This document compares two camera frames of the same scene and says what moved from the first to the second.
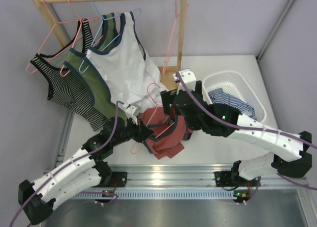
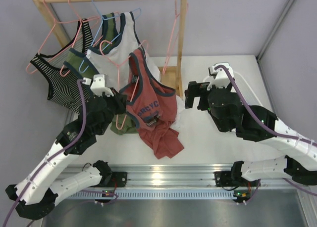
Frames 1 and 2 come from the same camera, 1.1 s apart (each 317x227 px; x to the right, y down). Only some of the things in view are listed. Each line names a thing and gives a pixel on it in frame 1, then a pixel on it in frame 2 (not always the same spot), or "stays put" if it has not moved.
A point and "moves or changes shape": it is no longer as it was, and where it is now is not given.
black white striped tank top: x=64 y=88 stays put
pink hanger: x=153 y=113 -> x=118 y=63
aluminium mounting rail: x=189 y=175 stays put
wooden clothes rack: x=168 y=74 stays put
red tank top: x=166 y=140 moves or changes shape
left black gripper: x=139 y=132 -> x=120 y=100
